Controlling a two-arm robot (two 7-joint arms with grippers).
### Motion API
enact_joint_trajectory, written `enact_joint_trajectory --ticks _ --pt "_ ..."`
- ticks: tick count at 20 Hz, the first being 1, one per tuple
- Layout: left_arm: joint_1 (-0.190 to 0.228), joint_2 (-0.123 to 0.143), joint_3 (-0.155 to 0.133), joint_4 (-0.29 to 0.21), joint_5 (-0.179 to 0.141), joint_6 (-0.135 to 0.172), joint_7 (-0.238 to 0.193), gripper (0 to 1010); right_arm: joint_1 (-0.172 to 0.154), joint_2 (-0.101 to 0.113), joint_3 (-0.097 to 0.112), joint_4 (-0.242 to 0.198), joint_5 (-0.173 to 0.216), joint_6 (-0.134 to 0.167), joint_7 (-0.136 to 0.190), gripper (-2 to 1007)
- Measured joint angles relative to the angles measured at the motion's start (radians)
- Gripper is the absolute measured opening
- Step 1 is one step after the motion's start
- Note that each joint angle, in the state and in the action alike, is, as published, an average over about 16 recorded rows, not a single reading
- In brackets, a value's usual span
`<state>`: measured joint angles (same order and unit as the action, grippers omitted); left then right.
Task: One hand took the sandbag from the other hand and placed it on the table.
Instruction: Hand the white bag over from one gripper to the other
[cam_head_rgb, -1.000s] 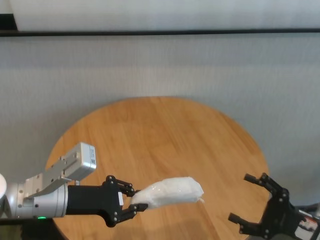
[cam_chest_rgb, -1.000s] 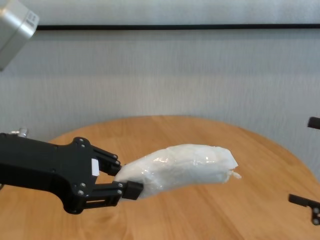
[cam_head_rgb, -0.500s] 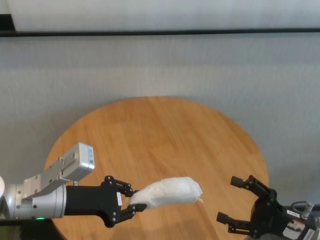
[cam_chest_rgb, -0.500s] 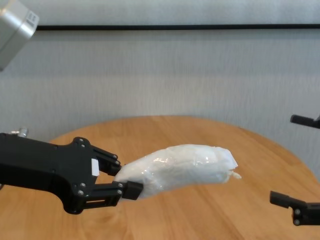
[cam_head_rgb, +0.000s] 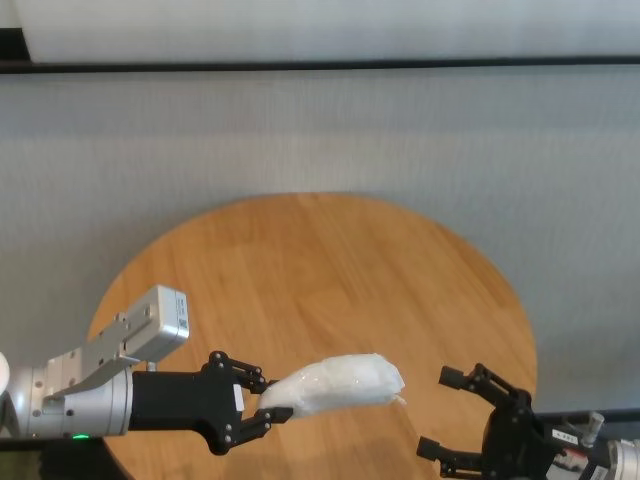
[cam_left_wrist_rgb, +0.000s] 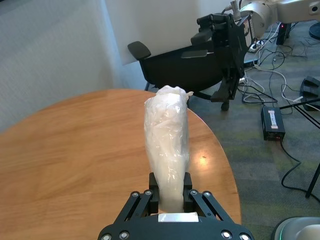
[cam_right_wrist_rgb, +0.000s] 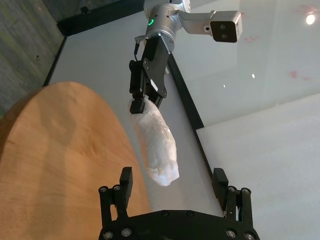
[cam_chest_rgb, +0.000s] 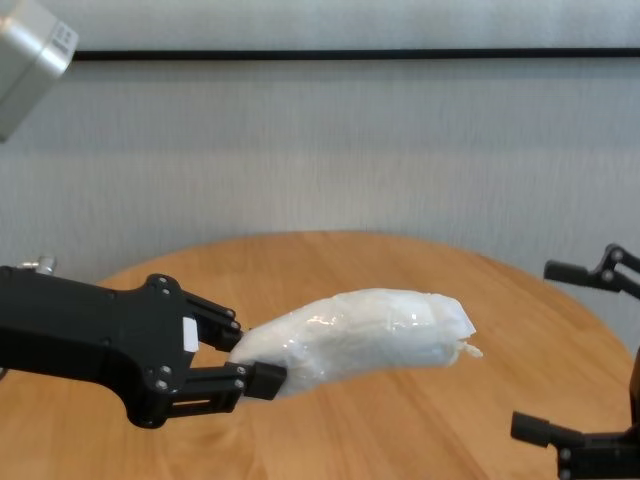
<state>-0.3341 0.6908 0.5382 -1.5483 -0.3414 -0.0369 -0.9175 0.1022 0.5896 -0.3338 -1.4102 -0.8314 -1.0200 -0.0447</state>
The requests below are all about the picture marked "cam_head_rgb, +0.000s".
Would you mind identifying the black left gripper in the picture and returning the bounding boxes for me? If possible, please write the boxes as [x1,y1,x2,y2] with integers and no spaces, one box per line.
[130,352,295,456]

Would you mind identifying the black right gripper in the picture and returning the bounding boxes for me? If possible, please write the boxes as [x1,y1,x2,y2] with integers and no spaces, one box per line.
[416,363,595,480]

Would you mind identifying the white plastic-wrapped sandbag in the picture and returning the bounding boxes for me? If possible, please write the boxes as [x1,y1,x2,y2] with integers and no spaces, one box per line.
[257,351,409,419]

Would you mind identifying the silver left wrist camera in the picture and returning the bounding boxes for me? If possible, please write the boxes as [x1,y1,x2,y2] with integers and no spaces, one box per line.
[42,284,192,401]

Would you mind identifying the silver round cable connector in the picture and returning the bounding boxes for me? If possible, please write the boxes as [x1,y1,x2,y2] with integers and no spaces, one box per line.
[584,412,606,446]

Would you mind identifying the black wall strip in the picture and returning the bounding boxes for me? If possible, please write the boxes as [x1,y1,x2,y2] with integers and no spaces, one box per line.
[0,57,640,75]

